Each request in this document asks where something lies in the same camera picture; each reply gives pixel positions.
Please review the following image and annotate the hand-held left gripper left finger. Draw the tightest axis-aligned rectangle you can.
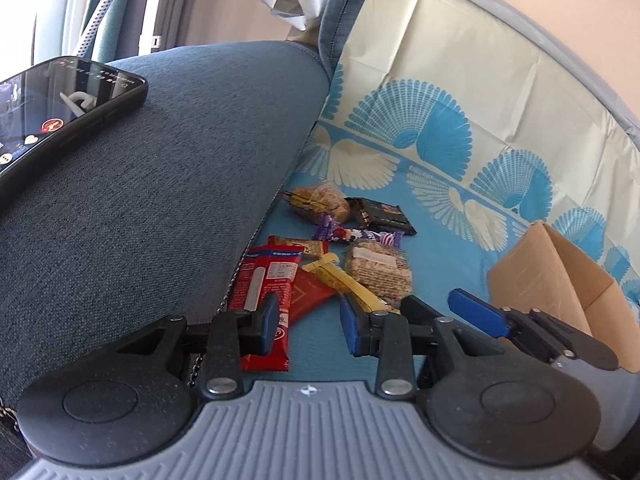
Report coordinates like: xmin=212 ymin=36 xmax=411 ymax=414
xmin=112 ymin=292 xmax=281 ymax=402

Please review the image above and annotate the clear biscuit packet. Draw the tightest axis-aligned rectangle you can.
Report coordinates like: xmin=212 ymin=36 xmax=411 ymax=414
xmin=284 ymin=185 xmax=351 ymax=224

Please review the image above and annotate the yellow snack packet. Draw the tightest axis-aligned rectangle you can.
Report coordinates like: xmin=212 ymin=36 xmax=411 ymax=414
xmin=302 ymin=252 xmax=401 ymax=317

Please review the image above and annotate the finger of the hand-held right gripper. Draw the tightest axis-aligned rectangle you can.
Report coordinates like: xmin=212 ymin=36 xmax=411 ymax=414
xmin=400 ymin=295 xmax=443 ymax=328
xmin=448 ymin=288 xmax=532 ymax=347

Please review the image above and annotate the brown cardboard box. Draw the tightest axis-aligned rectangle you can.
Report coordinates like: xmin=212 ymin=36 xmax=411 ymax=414
xmin=487 ymin=220 xmax=634 ymax=369

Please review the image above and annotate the black chocolate bar packet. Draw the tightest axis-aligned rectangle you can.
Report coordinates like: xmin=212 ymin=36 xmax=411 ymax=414
xmin=345 ymin=196 xmax=417 ymax=236

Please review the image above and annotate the blue cream fan-print cloth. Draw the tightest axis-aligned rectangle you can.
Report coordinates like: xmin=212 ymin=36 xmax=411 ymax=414
xmin=240 ymin=0 xmax=640 ymax=453

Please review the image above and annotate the large red snack packet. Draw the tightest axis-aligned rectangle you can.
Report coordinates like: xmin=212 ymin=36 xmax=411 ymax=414
xmin=227 ymin=244 xmax=304 ymax=372

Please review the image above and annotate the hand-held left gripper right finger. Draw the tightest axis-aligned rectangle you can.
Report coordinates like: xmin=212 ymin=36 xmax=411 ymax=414
xmin=339 ymin=294 xmax=503 ymax=402

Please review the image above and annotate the black smartphone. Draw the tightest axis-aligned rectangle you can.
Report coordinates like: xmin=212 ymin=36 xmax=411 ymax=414
xmin=0 ymin=56 xmax=149 ymax=192

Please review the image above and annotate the purple candy packet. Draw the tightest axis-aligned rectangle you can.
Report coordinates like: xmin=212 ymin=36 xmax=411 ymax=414
xmin=313 ymin=213 xmax=404 ymax=250

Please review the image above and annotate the flat red packet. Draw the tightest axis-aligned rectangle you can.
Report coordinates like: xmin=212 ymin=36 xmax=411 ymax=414
xmin=287 ymin=272 xmax=336 ymax=326

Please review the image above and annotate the clear square cracker packet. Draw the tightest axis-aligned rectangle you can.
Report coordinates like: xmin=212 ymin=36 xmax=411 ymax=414
xmin=345 ymin=240 xmax=414 ymax=306

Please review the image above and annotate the blue curtain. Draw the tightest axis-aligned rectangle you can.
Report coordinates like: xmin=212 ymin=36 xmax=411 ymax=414
xmin=92 ymin=0 xmax=162 ymax=62

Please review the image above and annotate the brown red-ended snack bar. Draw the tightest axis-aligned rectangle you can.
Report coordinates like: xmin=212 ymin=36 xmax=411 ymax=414
xmin=267 ymin=236 xmax=331 ymax=261

